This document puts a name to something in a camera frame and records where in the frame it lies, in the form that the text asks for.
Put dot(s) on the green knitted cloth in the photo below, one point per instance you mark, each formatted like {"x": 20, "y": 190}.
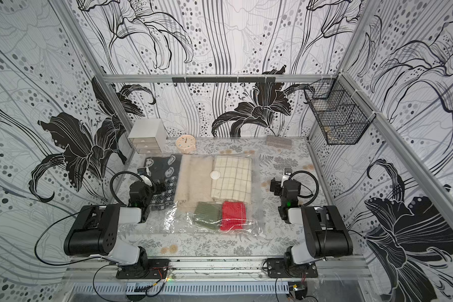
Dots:
{"x": 207, "y": 215}

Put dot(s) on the peach round alarm clock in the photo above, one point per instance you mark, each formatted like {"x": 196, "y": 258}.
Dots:
{"x": 186, "y": 144}

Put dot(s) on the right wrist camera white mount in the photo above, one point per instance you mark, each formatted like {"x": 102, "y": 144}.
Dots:
{"x": 287, "y": 173}

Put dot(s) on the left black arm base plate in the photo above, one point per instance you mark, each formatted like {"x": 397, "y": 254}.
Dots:
{"x": 153, "y": 269}

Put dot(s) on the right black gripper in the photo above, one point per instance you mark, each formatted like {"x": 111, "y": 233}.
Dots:
{"x": 276, "y": 186}

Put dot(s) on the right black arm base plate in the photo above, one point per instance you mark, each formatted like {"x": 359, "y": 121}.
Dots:
{"x": 278, "y": 268}

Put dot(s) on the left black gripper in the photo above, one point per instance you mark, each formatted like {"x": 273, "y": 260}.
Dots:
{"x": 157, "y": 190}

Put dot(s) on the white vacuum bag valve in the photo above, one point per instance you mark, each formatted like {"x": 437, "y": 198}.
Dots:
{"x": 215, "y": 175}

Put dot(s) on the red knitted cloth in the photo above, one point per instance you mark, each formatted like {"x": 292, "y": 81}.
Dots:
{"x": 233, "y": 216}

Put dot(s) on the beige fluffy scarf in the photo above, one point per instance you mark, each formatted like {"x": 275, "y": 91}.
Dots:
{"x": 194, "y": 182}

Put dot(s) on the clear plastic vacuum bag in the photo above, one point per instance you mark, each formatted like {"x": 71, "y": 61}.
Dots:
{"x": 172, "y": 221}

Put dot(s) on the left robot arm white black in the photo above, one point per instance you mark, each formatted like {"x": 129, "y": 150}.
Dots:
{"x": 94, "y": 232}

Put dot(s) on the black wall rail strip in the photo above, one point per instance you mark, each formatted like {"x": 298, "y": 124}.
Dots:
{"x": 228, "y": 79}

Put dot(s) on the grey flat sponge block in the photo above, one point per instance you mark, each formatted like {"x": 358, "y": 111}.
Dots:
{"x": 279, "y": 142}

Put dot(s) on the black wire wall basket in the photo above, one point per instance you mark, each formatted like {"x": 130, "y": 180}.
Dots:
{"x": 333, "y": 104}

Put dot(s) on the cream checked cloth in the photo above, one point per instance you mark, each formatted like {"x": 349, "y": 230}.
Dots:
{"x": 235, "y": 183}

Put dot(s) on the white mini drawer unit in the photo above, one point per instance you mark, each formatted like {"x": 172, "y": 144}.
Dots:
{"x": 148, "y": 136}

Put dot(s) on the white cable duct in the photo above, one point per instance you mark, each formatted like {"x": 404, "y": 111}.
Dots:
{"x": 191, "y": 289}

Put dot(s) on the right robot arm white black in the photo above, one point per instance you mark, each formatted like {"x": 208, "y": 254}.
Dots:
{"x": 324, "y": 230}

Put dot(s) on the black white patterned scarf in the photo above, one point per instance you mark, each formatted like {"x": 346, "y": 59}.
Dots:
{"x": 163, "y": 169}

